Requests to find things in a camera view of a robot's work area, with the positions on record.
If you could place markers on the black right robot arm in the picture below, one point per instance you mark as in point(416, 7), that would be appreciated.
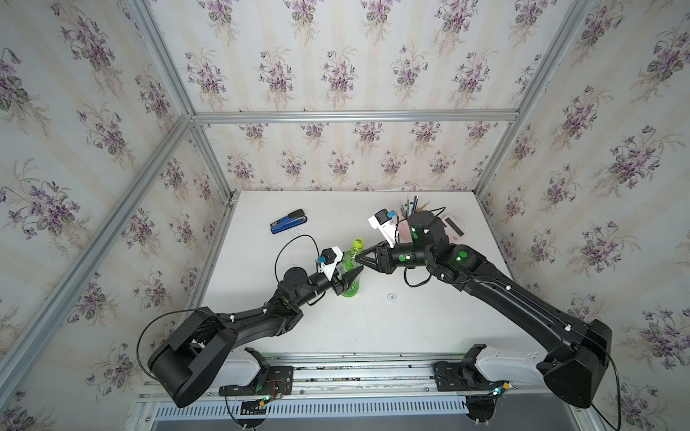
point(577, 353)

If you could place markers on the pink calculator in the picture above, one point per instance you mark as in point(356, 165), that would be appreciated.
point(452, 228)

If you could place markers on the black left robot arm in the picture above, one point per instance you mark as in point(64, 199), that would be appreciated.
point(188, 361)

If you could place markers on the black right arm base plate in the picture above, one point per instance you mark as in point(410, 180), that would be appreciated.
point(465, 375)

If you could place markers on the green plastic bottle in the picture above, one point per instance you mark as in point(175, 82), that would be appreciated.
point(349, 264)

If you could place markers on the blue black stapler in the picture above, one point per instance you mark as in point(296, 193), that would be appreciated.
point(291, 220)

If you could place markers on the pens in pink cup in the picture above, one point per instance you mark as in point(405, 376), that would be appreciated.
point(413, 203)

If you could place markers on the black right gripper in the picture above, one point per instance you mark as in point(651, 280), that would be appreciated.
point(384, 258)

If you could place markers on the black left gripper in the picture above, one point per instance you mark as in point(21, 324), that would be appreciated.
point(345, 283)

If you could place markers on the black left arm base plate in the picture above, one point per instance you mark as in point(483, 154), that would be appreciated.
point(248, 373)

